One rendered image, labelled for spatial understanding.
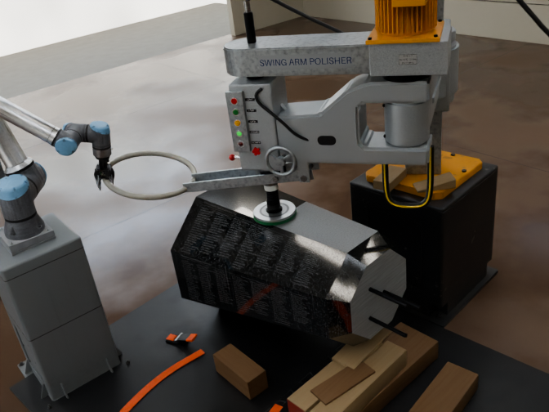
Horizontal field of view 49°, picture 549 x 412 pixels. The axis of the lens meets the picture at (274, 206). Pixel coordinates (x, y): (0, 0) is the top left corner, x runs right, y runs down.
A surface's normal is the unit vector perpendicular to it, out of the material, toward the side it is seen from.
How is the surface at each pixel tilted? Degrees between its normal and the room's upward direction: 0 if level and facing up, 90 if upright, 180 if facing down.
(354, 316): 90
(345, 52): 90
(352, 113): 90
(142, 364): 0
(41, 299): 90
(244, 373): 0
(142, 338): 0
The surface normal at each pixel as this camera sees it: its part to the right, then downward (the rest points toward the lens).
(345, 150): -0.29, 0.49
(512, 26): -0.77, 0.38
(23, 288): 0.62, 0.31
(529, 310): -0.11, -0.87
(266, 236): -0.56, -0.32
